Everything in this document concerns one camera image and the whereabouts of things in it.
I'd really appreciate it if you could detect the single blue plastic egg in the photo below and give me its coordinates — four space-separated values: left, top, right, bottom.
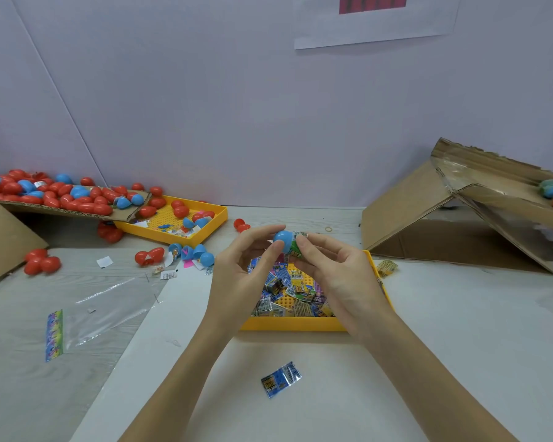
273 230 302 256

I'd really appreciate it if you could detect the brown cardboard sheet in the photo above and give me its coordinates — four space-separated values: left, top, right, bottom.
0 196 153 223

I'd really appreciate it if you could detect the blue packet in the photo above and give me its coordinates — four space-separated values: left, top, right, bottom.
260 362 304 400

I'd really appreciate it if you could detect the pile of plastic eggs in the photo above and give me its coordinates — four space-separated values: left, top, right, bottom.
0 168 252 277

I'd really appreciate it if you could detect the white paper sign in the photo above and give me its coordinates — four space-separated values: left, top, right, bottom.
293 0 464 50

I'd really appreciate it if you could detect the yellow tray under eggs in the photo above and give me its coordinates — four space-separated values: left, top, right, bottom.
115 196 230 247

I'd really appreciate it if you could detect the yellow plastic tray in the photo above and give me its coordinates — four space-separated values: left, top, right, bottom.
238 251 394 333

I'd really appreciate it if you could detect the person's left forearm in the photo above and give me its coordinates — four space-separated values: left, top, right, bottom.
120 325 241 442

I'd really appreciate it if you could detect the person's left hand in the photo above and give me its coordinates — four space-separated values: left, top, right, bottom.
203 224 289 341

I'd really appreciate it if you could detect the person's right hand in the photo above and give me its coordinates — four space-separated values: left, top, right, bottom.
290 233 399 344

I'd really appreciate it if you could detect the torn flattened cardboard box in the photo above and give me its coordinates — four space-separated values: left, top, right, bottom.
360 137 553 275

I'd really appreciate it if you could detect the clear bag with coloured label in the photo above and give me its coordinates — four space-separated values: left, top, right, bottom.
44 276 162 363

